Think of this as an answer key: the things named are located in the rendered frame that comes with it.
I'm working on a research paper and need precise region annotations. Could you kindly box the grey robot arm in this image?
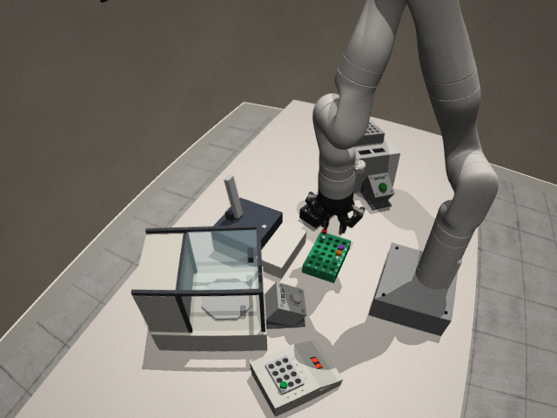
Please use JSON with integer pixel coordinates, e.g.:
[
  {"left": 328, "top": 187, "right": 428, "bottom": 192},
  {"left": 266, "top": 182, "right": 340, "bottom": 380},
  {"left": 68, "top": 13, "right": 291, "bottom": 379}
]
[{"left": 312, "top": 0, "right": 499, "bottom": 290}]

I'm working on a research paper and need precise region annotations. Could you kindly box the black rectangular block with holes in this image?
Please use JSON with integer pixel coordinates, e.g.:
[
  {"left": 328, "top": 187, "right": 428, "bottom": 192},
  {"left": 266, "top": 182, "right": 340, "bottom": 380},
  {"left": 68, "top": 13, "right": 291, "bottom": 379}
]
[{"left": 299, "top": 204, "right": 321, "bottom": 228}]

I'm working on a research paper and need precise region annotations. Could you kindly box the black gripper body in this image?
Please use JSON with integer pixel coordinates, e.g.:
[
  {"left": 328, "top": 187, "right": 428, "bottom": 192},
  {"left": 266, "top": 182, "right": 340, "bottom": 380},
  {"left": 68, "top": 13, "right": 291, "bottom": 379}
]
[{"left": 316, "top": 186, "right": 355, "bottom": 216}]

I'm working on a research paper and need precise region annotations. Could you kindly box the green tube rack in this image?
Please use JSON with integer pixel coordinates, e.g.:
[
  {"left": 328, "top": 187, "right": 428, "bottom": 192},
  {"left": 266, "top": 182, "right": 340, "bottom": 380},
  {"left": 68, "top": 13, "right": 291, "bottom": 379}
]
[{"left": 302, "top": 232, "right": 351, "bottom": 283}]

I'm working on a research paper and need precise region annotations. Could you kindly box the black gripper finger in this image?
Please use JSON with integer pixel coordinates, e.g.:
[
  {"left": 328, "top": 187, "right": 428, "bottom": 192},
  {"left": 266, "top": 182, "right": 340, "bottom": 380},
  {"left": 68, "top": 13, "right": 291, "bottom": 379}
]
[
  {"left": 336, "top": 204, "right": 365, "bottom": 235},
  {"left": 305, "top": 192, "right": 330, "bottom": 230}
]

